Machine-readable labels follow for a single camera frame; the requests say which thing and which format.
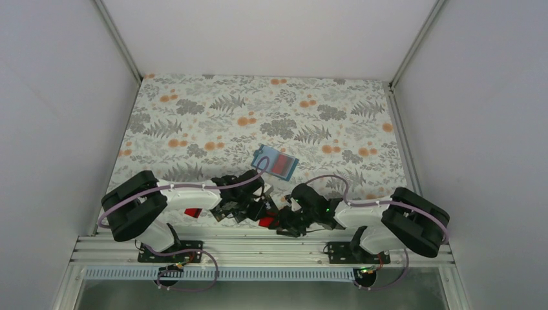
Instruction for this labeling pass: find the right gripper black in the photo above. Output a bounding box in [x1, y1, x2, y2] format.
[269, 205, 318, 238]

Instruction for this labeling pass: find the red card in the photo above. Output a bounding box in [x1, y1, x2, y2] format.
[271, 154, 295, 178]
[258, 217, 279, 229]
[184, 208, 202, 218]

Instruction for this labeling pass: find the teal leather card holder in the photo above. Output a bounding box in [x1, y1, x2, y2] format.
[251, 145, 299, 181]

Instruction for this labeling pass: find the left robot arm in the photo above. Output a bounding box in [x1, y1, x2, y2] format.
[98, 170, 273, 262]

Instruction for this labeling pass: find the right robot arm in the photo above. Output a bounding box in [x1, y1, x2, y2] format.
[270, 183, 450, 264]

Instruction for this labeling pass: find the small black card middle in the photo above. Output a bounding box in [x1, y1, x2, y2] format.
[265, 196, 279, 216]

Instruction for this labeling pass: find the floral table mat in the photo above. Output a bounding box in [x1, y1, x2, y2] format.
[109, 74, 407, 207]

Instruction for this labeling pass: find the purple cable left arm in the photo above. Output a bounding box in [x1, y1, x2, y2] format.
[97, 156, 271, 230]

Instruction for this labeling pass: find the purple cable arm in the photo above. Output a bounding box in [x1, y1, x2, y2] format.
[97, 156, 271, 230]
[306, 174, 450, 245]

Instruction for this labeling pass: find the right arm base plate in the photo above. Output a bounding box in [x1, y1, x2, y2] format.
[323, 242, 391, 265]

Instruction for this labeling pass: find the aluminium rail base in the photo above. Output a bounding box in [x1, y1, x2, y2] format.
[70, 225, 456, 268]

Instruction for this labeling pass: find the perforated cable duct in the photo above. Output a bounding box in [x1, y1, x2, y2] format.
[83, 266, 373, 282]

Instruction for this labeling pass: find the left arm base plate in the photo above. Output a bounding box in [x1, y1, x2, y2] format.
[137, 240, 204, 264]

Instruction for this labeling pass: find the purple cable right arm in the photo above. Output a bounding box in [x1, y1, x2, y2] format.
[306, 174, 450, 245]

